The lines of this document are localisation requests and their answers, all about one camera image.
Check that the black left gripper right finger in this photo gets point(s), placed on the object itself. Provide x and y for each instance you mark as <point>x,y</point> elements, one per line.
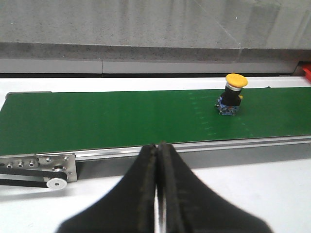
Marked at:
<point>187,205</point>

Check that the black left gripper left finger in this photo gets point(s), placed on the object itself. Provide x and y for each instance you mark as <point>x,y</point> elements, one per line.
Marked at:
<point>128,207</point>

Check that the silver belt pulley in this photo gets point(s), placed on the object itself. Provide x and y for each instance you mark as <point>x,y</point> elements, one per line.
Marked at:
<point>56,183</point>

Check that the steel conveyor end plate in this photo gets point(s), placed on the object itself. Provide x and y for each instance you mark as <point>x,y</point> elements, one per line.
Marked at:
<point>19,162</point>

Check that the green conveyor belt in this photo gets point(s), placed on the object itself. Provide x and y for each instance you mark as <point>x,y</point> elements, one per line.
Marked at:
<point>53,122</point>

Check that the red plastic tray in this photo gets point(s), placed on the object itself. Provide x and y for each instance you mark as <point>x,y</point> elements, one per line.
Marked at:
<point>307,69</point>

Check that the steel conveyor support bracket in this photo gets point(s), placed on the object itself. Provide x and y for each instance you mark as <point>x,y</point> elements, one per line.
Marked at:
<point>63,162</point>

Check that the aluminium conveyor side rail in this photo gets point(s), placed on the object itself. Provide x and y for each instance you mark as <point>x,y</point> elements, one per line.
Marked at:
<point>98,154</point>

